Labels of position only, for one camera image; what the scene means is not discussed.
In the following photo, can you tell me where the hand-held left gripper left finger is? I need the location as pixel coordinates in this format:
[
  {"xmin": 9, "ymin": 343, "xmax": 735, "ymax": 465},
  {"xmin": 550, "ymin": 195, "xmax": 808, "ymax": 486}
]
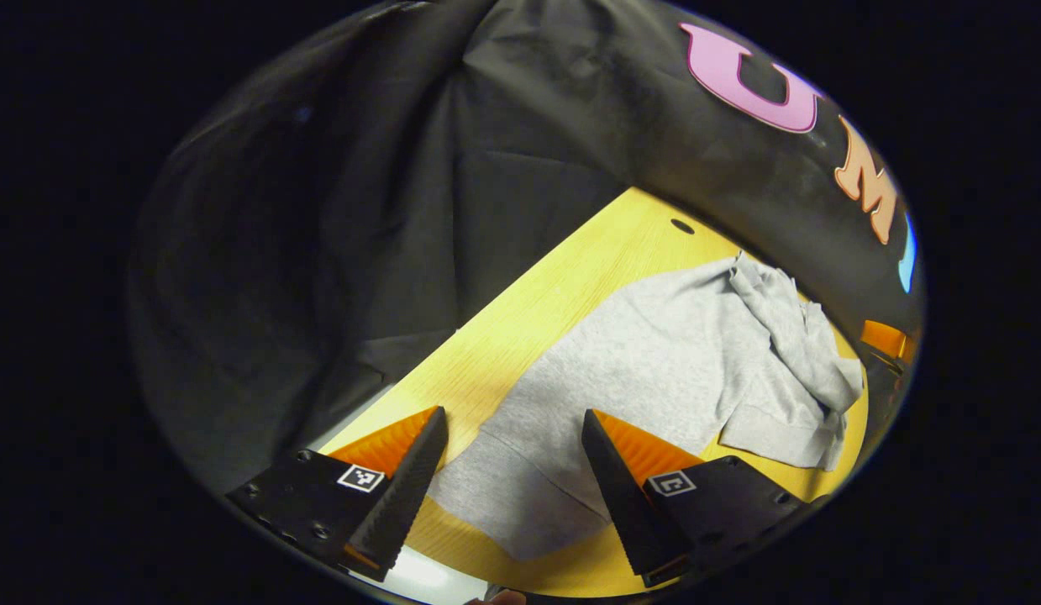
[{"xmin": 226, "ymin": 406, "xmax": 450, "ymax": 582}]

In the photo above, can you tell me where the black backdrop cloth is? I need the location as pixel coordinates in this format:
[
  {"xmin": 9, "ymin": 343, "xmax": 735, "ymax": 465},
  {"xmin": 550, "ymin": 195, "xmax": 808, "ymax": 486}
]
[{"xmin": 127, "ymin": 0, "xmax": 926, "ymax": 497}]

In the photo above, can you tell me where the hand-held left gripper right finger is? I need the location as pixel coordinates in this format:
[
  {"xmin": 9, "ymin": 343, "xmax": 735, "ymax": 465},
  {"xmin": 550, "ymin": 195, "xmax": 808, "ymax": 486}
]
[{"xmin": 581, "ymin": 409, "xmax": 811, "ymax": 587}]

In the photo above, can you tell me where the grey zip-neck sweatshirt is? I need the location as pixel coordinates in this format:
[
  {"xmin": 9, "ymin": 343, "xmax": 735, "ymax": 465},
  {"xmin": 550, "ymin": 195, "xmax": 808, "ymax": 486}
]
[{"xmin": 428, "ymin": 252, "xmax": 865, "ymax": 562}]

